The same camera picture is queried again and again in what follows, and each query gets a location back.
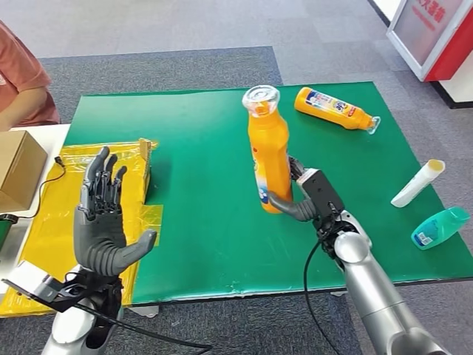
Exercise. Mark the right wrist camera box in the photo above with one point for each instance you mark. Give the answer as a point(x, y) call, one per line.
point(321, 193)

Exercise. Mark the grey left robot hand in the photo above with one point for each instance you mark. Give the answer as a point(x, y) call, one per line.
point(98, 240)

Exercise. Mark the person's forearm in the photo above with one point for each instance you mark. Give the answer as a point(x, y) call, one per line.
point(26, 108)

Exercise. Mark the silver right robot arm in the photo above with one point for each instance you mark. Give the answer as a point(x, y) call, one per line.
point(373, 294)

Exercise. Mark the white platform with black edge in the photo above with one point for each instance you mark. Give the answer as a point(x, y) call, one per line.
point(460, 83)

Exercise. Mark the dark green object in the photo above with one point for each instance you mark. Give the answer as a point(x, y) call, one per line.
point(5, 226)

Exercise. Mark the orange bottle with clear cap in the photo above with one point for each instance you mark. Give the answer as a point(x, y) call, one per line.
point(329, 108)
point(269, 147)

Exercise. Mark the white tube with yellow cap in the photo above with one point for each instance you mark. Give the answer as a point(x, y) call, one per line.
point(416, 184)

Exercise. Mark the yellow plastic sheet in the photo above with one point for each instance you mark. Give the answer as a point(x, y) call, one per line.
point(51, 230)

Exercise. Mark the red and white sign stand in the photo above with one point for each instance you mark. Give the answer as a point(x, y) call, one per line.
point(430, 34)

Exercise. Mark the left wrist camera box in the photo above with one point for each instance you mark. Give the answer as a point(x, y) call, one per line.
point(31, 279)

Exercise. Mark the green table mat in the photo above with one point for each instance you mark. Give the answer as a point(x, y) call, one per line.
point(203, 196)

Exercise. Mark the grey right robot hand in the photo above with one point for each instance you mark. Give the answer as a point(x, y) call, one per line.
point(296, 209)

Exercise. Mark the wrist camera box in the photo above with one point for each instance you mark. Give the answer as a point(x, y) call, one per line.
point(31, 279)
point(321, 193)

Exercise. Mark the brown cardboard box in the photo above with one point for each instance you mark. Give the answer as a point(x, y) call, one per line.
point(18, 169)

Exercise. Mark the white side table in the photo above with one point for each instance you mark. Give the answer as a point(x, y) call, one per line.
point(55, 137)

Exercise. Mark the teal plastic bottle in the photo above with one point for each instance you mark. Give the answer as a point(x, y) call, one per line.
point(437, 228)

